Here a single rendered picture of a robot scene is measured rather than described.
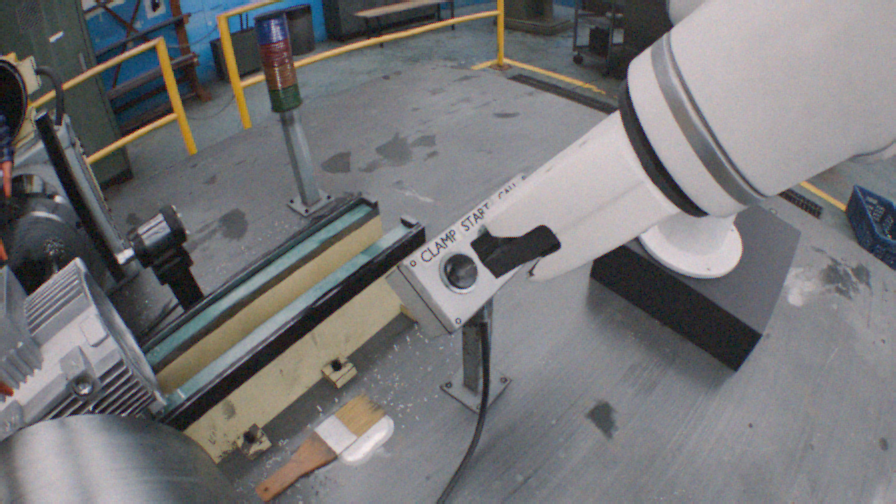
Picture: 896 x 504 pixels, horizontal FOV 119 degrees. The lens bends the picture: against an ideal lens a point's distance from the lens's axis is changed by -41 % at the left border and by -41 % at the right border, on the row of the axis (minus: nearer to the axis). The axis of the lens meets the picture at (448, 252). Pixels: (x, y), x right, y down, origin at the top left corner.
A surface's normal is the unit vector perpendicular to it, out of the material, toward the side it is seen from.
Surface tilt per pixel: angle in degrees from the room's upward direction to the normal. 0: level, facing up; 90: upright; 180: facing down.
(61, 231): 90
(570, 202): 84
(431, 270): 39
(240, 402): 90
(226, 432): 90
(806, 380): 0
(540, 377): 0
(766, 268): 4
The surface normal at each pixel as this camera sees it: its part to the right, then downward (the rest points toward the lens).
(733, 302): -0.06, -0.70
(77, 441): 0.34, -0.91
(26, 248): 0.76, 0.41
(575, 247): -0.52, 0.62
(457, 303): 0.45, -0.32
